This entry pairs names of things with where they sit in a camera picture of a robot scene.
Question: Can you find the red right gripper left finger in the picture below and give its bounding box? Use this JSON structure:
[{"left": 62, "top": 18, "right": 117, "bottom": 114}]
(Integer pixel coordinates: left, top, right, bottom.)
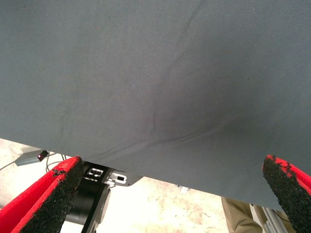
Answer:
[{"left": 0, "top": 155, "right": 85, "bottom": 233}]

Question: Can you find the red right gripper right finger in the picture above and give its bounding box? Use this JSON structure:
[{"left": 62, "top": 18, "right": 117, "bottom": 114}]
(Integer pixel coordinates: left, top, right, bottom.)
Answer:
[{"left": 262, "top": 154, "right": 311, "bottom": 233}]

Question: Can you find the grey box with red light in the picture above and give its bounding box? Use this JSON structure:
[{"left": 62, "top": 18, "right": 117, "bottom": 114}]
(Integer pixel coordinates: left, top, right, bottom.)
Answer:
[{"left": 16, "top": 150, "right": 49, "bottom": 167}]

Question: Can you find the khaki trouser leg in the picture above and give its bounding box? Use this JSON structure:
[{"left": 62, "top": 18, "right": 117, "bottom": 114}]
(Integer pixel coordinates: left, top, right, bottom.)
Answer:
[{"left": 221, "top": 196, "right": 263, "bottom": 233}]

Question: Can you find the dark grey table cloth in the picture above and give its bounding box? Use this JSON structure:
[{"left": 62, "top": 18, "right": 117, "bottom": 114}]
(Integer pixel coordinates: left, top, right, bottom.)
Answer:
[{"left": 0, "top": 0, "right": 311, "bottom": 212}]

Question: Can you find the grey aluminium frame post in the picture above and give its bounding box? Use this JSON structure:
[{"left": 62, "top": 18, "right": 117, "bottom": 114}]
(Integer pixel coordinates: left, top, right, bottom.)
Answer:
[{"left": 250, "top": 203, "right": 291, "bottom": 233}]

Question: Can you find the grey cable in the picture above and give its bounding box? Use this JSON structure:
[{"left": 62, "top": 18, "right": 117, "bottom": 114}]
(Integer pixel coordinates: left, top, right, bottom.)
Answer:
[{"left": 0, "top": 161, "right": 17, "bottom": 170}]

